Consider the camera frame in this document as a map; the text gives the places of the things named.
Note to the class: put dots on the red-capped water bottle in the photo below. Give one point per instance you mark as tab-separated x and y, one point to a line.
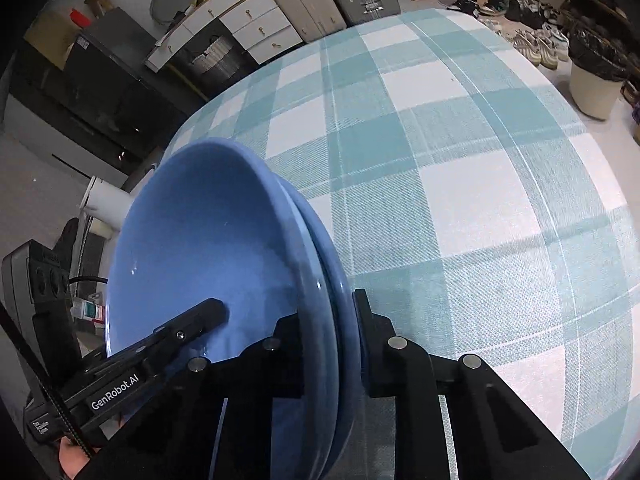
90	310

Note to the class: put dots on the black refrigerator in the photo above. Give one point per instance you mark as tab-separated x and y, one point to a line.
90	95

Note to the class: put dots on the pile of shoes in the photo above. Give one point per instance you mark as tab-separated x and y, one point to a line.
530	30

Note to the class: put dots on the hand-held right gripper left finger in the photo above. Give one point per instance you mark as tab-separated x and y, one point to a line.
287	360

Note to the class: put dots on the black cloth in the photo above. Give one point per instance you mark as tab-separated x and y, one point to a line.
70	250

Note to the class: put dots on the white drawer cabinet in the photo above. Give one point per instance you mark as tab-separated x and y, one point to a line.
250	15

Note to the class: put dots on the light blue bowl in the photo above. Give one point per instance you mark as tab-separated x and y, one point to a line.
200	240

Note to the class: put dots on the grey wicker basket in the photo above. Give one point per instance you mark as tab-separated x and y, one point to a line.
215	57

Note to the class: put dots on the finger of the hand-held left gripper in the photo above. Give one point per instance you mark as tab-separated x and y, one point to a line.
195	322

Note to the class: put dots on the white trash bin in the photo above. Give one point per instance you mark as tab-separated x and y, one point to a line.
595	85

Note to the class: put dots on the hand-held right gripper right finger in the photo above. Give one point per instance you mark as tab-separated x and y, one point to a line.
380	360

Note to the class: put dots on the white cylindrical container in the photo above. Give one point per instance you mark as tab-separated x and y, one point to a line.
107	202

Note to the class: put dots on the beige suitcase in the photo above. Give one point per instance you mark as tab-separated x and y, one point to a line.
300	0

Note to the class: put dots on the teal checked tablecloth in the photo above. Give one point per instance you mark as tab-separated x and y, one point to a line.
450	210

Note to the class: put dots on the person's left hand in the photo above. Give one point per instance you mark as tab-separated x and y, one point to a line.
72	460

